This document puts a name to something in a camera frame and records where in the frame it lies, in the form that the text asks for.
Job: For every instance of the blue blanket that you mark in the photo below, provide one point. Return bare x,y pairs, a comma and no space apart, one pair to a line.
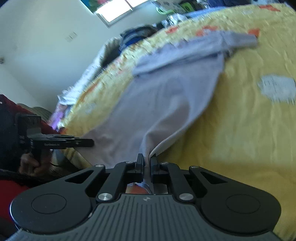
203,12

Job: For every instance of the dark clothes pile on bed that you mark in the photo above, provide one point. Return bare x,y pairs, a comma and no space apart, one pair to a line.
133,35

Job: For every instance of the yellow carrot flower bedspread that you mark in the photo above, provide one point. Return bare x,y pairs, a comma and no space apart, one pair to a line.
247,133

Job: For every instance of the grey patterned pillow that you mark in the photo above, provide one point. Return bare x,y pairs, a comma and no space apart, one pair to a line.
167,5

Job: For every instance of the white quilt edge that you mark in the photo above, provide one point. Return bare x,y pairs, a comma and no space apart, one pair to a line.
107,53

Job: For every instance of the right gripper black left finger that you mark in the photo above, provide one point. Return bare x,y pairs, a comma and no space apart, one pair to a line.
115,180

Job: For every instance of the lavender t-shirt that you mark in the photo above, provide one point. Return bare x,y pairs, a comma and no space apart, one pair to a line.
171,88

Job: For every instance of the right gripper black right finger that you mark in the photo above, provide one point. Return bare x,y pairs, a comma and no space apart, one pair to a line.
171,175

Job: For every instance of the green plastic chair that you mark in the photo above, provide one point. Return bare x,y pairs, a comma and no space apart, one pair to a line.
186,6

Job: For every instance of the window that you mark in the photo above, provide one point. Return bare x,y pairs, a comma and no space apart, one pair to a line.
112,11

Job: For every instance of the person left hand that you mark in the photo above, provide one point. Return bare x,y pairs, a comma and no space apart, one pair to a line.
32,167

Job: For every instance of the black white crumpled garment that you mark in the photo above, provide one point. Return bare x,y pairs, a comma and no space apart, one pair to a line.
172,20

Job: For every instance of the red sleeve of person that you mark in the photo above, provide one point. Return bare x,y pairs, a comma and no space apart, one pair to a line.
12,182

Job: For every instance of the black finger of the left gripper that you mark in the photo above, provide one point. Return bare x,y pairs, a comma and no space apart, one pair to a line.
53,141

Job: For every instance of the wall light switch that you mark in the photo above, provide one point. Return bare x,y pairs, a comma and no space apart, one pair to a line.
71,37

